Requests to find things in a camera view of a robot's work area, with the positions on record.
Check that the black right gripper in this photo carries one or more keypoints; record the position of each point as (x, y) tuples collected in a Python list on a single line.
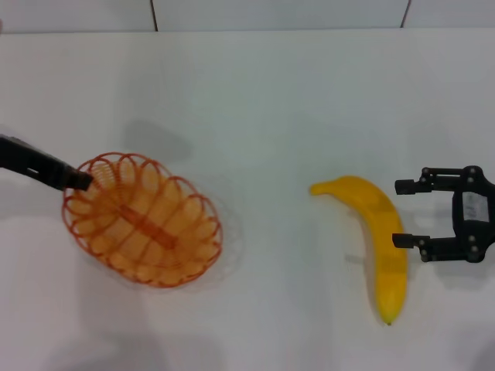
[(473, 228)]

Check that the yellow banana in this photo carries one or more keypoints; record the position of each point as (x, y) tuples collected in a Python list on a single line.
[(381, 210)]

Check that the orange woven plastic basket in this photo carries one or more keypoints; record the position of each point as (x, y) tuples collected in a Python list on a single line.
[(154, 232)]

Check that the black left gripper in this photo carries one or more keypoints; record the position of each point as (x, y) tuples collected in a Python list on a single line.
[(23, 156)]

